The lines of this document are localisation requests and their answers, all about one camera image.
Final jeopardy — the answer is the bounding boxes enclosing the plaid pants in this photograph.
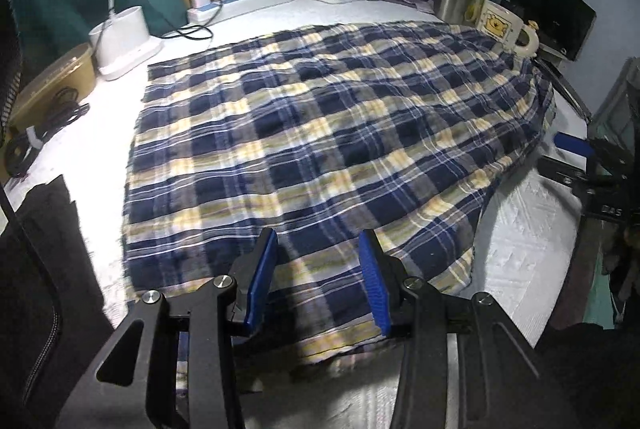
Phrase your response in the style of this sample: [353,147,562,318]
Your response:
[122,20,557,367]

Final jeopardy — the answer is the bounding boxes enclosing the black cloth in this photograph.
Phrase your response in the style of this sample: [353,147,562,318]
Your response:
[20,174,116,340]

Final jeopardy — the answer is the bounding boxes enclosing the coiled black cable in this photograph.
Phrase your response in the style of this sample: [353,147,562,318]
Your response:
[2,86,91,180]

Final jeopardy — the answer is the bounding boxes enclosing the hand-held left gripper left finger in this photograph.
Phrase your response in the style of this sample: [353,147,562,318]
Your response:
[57,228,279,429]

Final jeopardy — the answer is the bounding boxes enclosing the black monitor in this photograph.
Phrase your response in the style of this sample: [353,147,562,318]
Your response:
[500,0,598,60]

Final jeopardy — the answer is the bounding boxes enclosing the cream bear mug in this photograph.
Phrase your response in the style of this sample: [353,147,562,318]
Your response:
[474,0,541,57]

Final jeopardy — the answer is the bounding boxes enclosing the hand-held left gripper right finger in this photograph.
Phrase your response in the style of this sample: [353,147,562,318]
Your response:
[359,228,576,429]

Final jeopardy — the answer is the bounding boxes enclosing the brown oval lidded box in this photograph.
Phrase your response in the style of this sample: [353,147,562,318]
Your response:
[7,43,97,135]

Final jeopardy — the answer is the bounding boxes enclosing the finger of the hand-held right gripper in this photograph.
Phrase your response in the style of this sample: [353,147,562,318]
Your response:
[553,132,596,159]
[537,156,588,190]

